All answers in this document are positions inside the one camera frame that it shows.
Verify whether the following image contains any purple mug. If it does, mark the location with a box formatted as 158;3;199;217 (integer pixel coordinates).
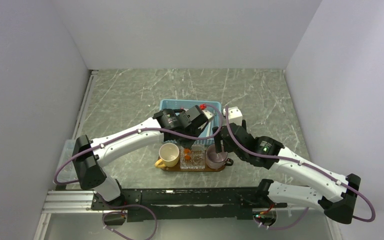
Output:
205;144;234;171

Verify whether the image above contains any clear glass holder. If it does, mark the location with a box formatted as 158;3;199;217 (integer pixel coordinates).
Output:
180;144;206;171

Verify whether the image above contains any orange toothpaste tube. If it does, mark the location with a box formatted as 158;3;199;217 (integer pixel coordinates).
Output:
183;148;192;161

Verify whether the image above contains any yellow mug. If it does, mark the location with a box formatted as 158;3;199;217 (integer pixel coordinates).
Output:
154;143;180;169

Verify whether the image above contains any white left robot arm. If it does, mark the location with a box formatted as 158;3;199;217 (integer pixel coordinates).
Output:
72;105;215;210

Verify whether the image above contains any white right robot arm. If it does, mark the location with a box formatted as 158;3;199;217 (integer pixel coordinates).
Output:
212;122;361;224

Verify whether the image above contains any oval wooden tray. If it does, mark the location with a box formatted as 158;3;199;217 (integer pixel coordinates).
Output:
154;149;234;172

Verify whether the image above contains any light blue plastic basket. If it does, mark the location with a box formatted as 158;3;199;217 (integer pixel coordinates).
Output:
153;99;223;149

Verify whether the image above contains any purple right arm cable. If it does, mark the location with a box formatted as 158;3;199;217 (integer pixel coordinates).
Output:
224;106;376;231

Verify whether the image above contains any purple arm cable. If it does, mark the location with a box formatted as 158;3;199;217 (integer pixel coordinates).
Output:
53;104;225;240
224;106;376;231

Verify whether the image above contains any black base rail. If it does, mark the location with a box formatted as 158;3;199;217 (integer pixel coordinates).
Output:
91;187;270;222

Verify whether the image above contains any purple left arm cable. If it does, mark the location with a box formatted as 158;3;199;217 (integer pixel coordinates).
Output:
53;104;225;240

